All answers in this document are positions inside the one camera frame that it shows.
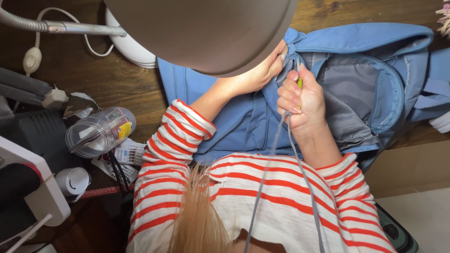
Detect black box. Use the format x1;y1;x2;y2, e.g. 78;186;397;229
0;109;84;173

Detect small white cup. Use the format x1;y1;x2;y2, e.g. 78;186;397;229
55;167;91;197

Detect pink flower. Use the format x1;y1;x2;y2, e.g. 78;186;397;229
435;0;450;38

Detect white container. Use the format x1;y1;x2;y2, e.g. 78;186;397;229
428;111;450;134

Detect white cable with switch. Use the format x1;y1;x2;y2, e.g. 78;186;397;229
22;7;115;77

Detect needle packet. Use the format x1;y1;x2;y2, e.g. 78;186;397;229
113;138;147;166

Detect blue backpack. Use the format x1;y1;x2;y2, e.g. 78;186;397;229
157;23;450;173

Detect black cables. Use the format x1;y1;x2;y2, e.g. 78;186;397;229
107;150;132;196

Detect red striped white shirt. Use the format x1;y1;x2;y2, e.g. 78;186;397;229
127;99;398;253

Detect grey padded bundle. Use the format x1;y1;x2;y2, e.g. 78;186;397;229
0;67;53;107

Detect green black device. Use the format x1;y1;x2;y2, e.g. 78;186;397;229
375;203;420;253

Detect grey cord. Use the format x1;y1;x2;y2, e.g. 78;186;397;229
244;111;326;253

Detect crumpled white paper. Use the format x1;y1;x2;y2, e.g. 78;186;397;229
63;92;102;119

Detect clear plastic jar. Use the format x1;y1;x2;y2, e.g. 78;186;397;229
65;106;137;159

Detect white round lamp base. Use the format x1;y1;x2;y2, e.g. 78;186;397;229
105;9;158;69

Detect person's right hand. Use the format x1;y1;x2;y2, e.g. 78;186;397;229
277;63;327;131

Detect brown cardboard box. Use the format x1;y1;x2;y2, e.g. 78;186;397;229
364;140;450;199

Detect red measuring tape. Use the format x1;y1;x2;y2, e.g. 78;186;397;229
80;185;135;199

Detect white sewing machine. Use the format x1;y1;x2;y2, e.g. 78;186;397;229
0;136;71;253

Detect person's left hand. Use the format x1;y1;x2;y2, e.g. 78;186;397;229
232;39;288;96

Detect white plug adapter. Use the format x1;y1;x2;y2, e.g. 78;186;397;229
41;88;69;110

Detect green handled sewing tool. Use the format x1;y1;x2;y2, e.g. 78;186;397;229
296;57;304;109

